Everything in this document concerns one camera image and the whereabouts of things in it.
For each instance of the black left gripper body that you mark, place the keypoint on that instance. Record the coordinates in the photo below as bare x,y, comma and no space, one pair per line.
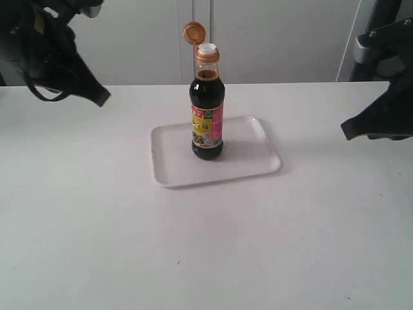
35,26

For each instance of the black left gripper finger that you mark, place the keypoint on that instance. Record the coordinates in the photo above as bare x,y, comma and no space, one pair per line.
66,73

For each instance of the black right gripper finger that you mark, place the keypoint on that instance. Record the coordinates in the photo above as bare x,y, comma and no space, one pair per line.
388,117

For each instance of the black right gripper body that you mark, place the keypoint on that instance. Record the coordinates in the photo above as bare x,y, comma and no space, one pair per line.
399,92

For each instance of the dark soy sauce bottle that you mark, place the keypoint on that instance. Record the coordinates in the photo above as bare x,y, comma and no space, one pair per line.
207,95

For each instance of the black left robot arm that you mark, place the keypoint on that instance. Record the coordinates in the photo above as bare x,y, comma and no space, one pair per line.
37,41

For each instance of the white rectangular plastic tray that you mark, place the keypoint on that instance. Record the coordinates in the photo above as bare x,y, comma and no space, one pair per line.
247,152

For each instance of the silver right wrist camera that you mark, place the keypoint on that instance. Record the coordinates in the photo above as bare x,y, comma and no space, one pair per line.
387,41

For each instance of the dark door frame post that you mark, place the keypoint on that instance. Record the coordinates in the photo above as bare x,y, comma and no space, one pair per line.
371,15

